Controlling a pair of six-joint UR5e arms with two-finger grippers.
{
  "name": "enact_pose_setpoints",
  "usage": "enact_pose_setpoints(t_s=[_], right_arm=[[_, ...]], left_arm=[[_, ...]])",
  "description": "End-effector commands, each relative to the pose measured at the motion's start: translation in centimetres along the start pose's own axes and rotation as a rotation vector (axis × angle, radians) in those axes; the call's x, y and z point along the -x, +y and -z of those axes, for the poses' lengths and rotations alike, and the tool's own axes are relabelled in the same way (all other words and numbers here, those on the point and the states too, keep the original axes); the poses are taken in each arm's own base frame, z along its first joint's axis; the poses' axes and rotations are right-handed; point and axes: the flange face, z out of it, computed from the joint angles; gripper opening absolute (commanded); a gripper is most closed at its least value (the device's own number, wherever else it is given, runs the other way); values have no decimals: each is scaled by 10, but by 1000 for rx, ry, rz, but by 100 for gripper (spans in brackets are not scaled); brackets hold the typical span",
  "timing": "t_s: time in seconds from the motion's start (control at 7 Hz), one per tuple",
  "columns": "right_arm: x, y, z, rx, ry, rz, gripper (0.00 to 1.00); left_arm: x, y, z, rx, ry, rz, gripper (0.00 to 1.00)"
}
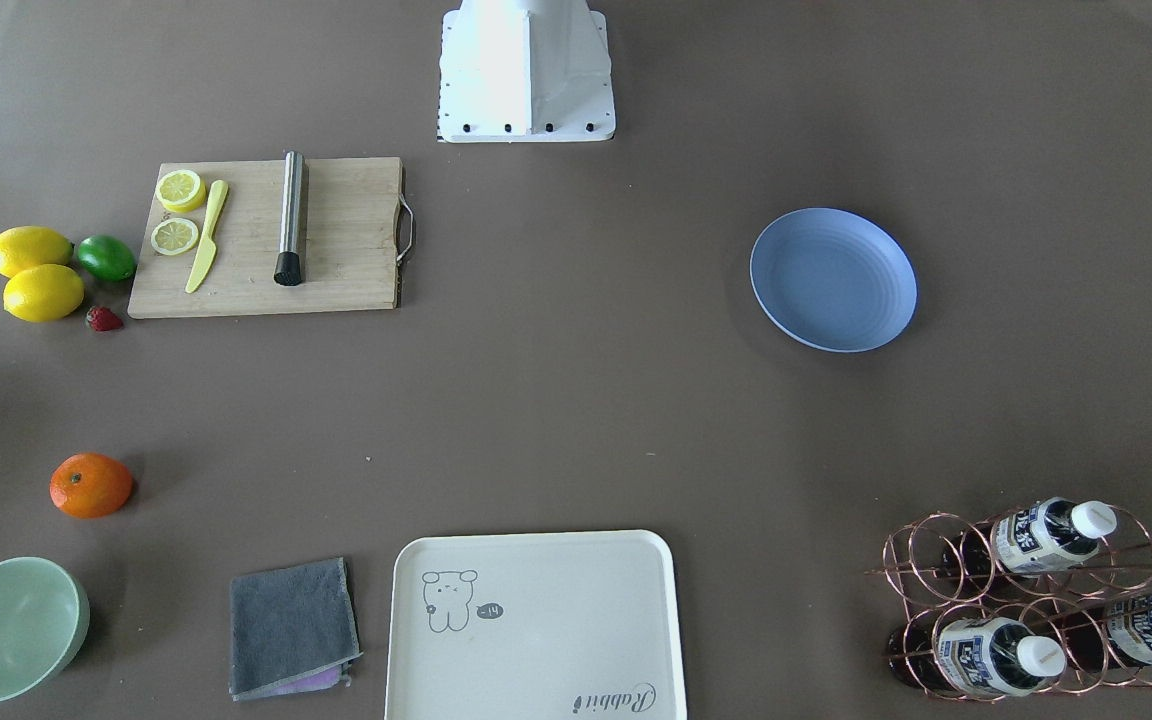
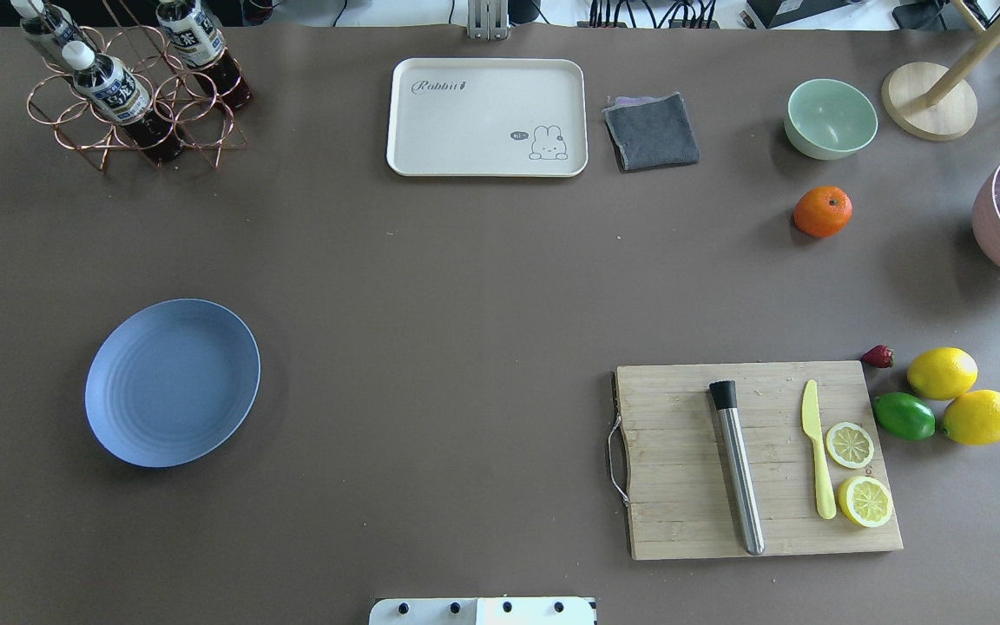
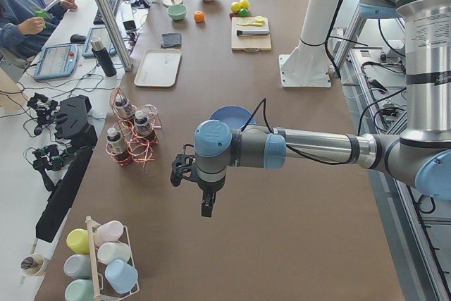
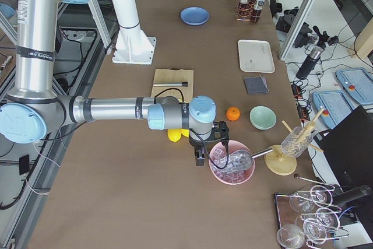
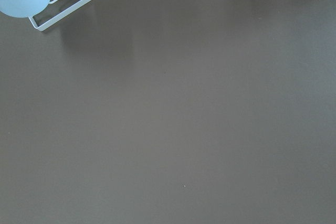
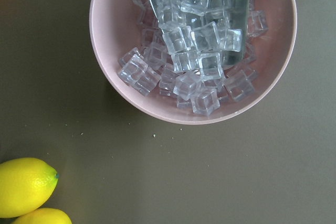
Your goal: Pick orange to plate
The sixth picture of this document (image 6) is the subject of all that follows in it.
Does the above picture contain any clear ice cube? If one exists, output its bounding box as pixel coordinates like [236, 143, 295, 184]
[173, 71, 202, 101]
[133, 67, 161, 96]
[224, 70, 255, 102]
[247, 10, 268, 38]
[223, 29, 243, 52]
[163, 26, 194, 55]
[171, 50, 200, 72]
[180, 0, 209, 16]
[198, 52, 223, 80]
[118, 55, 148, 86]
[191, 88, 220, 116]
[191, 22, 221, 51]

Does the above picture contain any pink bowl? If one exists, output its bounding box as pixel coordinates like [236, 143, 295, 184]
[89, 0, 297, 125]

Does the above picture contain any metal ice scoop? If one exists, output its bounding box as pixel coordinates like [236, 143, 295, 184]
[150, 0, 249, 67]

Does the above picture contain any yellow lemon upper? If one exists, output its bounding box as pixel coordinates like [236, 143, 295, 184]
[1, 157, 59, 218]

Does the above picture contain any yellow lemon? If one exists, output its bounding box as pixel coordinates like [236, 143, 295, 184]
[12, 208, 72, 224]
[1, 157, 59, 218]

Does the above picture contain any yellow lemon lower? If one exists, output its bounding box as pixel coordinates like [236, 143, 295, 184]
[12, 208, 72, 224]

